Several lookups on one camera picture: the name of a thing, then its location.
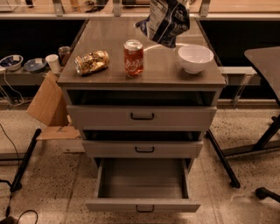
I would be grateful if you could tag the grey middle drawer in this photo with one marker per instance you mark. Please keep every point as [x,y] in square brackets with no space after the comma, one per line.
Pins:
[142,149]

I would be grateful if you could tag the grey drawer cabinet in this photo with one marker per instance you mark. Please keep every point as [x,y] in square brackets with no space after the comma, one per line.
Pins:
[131,99]

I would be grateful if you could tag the white bowl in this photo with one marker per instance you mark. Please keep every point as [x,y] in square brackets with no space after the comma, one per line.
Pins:
[194,58]

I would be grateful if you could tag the red soda can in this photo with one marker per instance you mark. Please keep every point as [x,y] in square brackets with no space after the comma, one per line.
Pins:
[133,53]

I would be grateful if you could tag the blue bowl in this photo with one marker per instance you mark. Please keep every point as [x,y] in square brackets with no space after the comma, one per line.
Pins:
[12,62]
[35,65]

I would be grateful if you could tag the black left stand leg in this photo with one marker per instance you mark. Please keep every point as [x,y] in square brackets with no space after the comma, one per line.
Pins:
[16,184]

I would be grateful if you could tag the black stand leg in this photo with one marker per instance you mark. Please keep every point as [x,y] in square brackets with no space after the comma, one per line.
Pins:
[233,179]
[16,184]

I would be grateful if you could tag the blue chip bag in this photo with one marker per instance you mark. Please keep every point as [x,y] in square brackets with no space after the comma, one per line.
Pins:
[167,20]

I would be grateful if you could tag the black chair base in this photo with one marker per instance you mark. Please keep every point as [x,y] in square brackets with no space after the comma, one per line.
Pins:
[263,193]

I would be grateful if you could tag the grey bottom drawer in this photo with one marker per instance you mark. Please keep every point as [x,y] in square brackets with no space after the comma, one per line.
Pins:
[143,185]

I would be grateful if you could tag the grey top drawer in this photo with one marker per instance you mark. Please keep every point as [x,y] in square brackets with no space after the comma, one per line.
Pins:
[89,117]

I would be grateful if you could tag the grey drawer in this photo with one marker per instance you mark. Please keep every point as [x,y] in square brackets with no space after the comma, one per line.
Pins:
[89,117]
[143,185]
[142,149]

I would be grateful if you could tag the dark glass jar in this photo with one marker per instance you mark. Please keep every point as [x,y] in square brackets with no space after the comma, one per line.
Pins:
[64,54]

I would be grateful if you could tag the black right stand leg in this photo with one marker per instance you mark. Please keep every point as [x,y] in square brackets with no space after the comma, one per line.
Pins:
[233,179]

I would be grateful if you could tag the white paper cup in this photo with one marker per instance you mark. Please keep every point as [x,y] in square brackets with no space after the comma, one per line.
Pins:
[53,62]

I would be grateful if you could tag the blue bowl right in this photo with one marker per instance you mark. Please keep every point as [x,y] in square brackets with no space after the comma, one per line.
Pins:
[35,65]

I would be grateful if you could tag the blue bowl left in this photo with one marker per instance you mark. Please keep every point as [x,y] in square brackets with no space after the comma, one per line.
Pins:
[12,62]

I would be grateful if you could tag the brown cardboard box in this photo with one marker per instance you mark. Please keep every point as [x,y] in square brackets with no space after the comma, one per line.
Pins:
[48,107]

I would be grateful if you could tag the dark side table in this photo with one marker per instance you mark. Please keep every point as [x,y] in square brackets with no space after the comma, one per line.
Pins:
[266,61]

